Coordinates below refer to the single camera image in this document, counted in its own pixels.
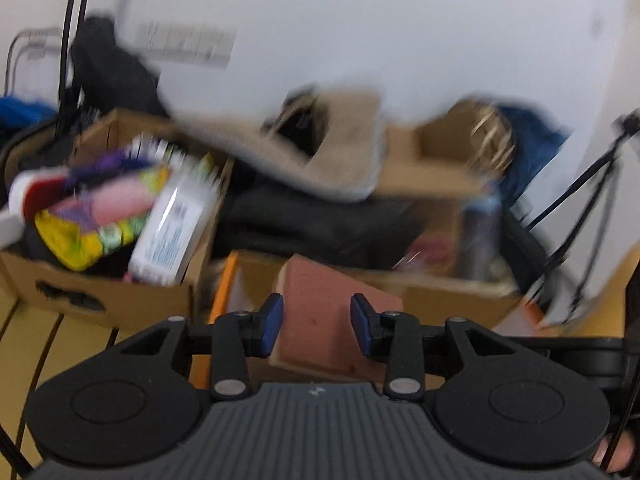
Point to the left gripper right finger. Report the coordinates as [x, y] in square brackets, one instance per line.
[394, 339]

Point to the black tripod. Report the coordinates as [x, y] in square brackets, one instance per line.
[606, 171]

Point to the orange red cardboard box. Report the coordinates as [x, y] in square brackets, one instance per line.
[247, 279]

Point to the large open cardboard box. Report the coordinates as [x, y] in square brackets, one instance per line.
[427, 165]

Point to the beige towel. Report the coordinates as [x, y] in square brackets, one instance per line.
[349, 159]

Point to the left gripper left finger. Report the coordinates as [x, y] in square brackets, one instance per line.
[240, 335]

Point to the wicker rattan ball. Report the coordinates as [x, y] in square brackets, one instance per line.
[490, 136]

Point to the cardboard box with clutter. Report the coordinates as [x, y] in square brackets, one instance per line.
[110, 301]

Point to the black bag on trolley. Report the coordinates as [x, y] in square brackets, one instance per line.
[109, 76]

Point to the dark blue cloth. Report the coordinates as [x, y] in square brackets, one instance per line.
[536, 144]

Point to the white wall socket strip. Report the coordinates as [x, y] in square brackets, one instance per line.
[186, 44]

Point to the blue lid water bottle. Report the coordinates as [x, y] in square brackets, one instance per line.
[480, 238]

